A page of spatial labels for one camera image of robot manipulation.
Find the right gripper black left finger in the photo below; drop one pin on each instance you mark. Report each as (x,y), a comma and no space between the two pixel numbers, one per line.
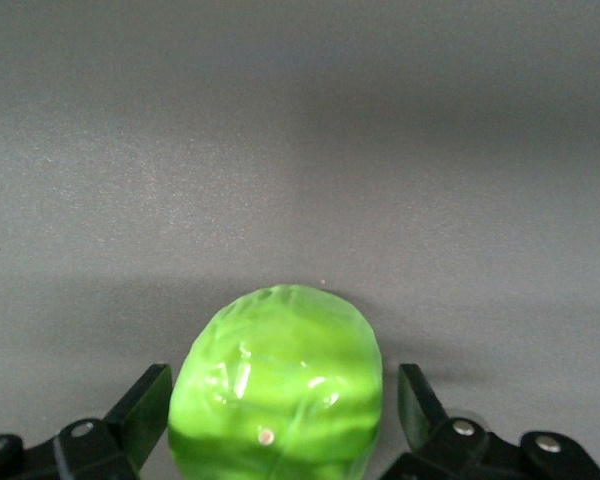
(135,410)

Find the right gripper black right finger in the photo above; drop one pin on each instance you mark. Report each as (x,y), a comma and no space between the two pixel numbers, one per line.
(420,415)

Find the green apple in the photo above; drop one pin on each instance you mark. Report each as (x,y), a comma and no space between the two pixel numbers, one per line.
(280,380)

